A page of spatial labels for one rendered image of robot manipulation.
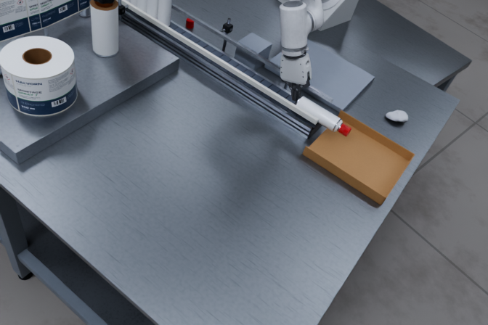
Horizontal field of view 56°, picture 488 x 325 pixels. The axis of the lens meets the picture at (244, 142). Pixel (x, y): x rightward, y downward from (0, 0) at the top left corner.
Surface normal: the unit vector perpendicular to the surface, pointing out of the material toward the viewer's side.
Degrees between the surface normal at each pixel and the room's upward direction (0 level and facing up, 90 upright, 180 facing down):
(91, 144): 0
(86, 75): 0
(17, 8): 90
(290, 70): 93
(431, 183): 0
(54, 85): 90
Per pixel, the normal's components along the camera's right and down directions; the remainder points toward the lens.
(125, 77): 0.18, -0.68
